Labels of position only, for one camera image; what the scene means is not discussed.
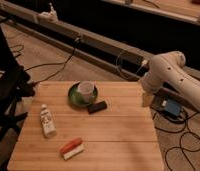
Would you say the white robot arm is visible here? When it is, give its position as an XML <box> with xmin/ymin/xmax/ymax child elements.
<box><xmin>140</xmin><ymin>51</ymin><xmax>200</xmax><ymax>112</ymax></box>

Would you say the blue box on floor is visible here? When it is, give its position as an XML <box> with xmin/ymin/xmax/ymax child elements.
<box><xmin>162</xmin><ymin>99</ymin><xmax>181</xmax><ymax>117</ymax></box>

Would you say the black rectangular block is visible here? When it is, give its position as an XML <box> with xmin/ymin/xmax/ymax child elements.
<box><xmin>88</xmin><ymin>101</ymin><xmax>107</xmax><ymax>114</ymax></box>

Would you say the white cup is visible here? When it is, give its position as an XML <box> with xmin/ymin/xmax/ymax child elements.
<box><xmin>77</xmin><ymin>81</ymin><xmax>94</xmax><ymax>102</ymax></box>

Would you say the green saucer plate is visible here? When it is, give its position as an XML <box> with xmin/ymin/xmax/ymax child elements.
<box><xmin>68</xmin><ymin>83</ymin><xmax>98</xmax><ymax>108</ymax></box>

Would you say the orange and white sponge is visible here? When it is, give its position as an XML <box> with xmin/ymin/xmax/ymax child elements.
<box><xmin>60</xmin><ymin>138</ymin><xmax>84</xmax><ymax>160</ymax></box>

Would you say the white plastic bottle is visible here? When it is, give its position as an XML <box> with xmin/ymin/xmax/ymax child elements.
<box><xmin>40</xmin><ymin>104</ymin><xmax>56</xmax><ymax>138</ymax></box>

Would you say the black looped floor cable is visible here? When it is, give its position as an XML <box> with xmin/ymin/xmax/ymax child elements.
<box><xmin>151</xmin><ymin>108</ymin><xmax>200</xmax><ymax>171</ymax></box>

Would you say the long metal rail beam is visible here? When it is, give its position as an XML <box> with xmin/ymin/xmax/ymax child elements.
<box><xmin>0</xmin><ymin>0</ymin><xmax>200</xmax><ymax>81</ymax></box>

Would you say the black cable on floor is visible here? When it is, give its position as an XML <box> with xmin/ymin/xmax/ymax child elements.
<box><xmin>24</xmin><ymin>37</ymin><xmax>81</xmax><ymax>84</ymax></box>

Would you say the white object on rail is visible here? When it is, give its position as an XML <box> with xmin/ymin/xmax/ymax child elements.
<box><xmin>38</xmin><ymin>3</ymin><xmax>58</xmax><ymax>22</ymax></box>

